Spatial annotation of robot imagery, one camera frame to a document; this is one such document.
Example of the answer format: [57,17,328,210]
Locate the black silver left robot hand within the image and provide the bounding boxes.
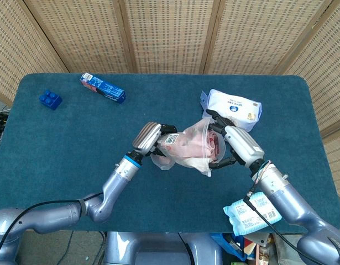
[132,121,178,161]

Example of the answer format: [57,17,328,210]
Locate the translucent white plastic bag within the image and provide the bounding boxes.
[150,117,228,178]

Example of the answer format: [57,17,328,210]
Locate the white lavender soft package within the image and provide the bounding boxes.
[200,88,263,133]

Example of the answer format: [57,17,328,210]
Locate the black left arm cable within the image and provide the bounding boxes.
[0,192,104,265]

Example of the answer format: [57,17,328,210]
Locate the pink floral clothes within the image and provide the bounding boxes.
[164,130,226,166]

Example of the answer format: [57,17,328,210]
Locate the grey robot torso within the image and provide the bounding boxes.
[103,231,223,265]

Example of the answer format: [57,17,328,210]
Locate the light blue wet wipes pack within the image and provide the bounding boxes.
[223,192,283,237]

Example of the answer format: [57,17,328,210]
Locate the blue toy brick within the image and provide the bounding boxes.
[39,89,63,111]

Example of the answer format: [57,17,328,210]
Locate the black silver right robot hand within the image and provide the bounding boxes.
[205,109,265,169]

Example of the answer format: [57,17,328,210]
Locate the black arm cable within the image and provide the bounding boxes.
[243,161,321,265]
[0,192,104,265]

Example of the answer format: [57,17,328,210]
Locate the teal table mat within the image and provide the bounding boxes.
[0,72,339,235]

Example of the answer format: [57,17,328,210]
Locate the blue plastic crate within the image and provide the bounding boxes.
[210,233,248,262]

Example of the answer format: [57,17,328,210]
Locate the blue cookie box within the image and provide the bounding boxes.
[80,72,127,105]

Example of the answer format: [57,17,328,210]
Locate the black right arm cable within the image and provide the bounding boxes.
[243,161,321,265]

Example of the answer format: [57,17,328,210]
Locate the bamboo folding screen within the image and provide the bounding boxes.
[0,0,340,202]

